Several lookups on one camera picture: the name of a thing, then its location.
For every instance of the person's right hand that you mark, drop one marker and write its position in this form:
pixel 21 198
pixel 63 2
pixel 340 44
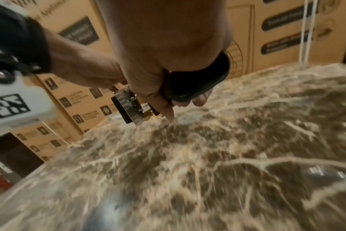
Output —
pixel 161 33

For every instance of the person's left hand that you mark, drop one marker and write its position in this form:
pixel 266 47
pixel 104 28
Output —
pixel 84 65

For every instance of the yellow black tape dispenser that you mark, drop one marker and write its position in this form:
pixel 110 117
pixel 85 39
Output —
pixel 195 81

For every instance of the black label appliance carton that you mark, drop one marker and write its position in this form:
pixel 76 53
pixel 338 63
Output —
pixel 81 108

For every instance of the black left wristband with markers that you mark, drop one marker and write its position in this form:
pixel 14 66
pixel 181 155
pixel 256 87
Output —
pixel 16 33

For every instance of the printed appliance carton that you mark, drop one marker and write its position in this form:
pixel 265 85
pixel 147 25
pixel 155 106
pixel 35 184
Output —
pixel 33 139

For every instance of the fan print appliance carton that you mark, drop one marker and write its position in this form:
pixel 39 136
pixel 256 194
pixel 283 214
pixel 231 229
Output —
pixel 275 58

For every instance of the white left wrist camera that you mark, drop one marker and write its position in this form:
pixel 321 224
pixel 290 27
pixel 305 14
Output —
pixel 19 108

